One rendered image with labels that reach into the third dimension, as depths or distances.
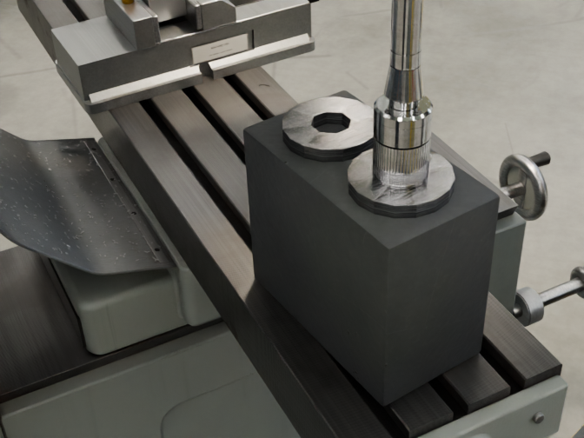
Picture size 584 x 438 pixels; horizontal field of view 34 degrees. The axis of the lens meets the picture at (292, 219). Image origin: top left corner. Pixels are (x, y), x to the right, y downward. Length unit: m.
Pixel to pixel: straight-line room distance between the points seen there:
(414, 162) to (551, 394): 0.28
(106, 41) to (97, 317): 0.38
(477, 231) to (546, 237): 1.78
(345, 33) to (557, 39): 0.74
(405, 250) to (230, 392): 0.65
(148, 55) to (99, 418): 0.48
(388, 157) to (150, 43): 0.60
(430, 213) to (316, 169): 0.11
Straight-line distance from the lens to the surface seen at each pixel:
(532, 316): 1.60
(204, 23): 1.34
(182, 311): 1.23
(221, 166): 1.19
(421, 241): 0.78
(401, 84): 0.76
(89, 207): 1.25
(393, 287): 0.79
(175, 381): 1.30
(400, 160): 0.78
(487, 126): 3.02
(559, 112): 3.13
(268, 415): 1.45
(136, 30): 1.30
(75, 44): 1.35
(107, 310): 1.19
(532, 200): 1.66
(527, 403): 0.93
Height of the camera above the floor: 1.61
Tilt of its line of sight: 38 degrees down
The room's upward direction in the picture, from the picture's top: 2 degrees counter-clockwise
